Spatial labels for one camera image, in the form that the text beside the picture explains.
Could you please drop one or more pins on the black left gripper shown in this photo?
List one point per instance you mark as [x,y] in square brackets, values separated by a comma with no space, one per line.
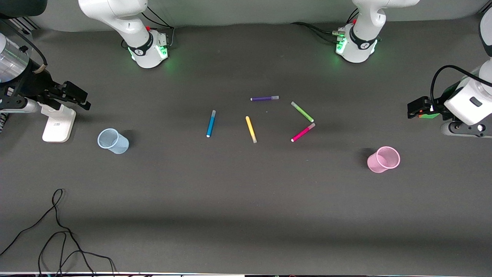
[438,109]

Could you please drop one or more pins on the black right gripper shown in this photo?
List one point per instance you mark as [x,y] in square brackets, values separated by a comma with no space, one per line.
[37,85]

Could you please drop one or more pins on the pink marker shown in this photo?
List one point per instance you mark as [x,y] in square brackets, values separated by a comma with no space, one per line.
[303,132]

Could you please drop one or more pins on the blue marker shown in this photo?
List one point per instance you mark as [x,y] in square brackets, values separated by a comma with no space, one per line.
[210,124]

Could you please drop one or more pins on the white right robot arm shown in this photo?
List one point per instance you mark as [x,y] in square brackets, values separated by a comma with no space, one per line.
[127,23]

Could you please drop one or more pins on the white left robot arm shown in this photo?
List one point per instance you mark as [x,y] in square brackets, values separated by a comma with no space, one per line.
[365,23]

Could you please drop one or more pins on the colourful puzzle cube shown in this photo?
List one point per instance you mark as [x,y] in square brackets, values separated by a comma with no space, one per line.
[429,115]

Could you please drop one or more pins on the white stand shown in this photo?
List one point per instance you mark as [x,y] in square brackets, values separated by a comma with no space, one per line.
[57,125]

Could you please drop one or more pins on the translucent blue cup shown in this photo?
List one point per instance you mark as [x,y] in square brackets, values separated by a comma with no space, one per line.
[115,144]

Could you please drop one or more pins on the translucent pink cup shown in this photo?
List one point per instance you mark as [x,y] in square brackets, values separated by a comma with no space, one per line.
[380,161]

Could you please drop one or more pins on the grey braided sleeve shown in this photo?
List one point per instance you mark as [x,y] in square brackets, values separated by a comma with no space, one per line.
[2,123]

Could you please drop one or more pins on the green marker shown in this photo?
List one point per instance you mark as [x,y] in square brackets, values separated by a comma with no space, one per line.
[302,112]

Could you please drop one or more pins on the purple marker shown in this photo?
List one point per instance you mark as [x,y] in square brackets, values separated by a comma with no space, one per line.
[264,98]

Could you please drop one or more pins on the yellow marker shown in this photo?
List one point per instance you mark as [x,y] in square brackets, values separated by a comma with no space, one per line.
[251,129]

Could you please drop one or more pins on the aluminium rail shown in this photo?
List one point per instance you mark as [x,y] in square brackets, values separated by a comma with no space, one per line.
[25,25]

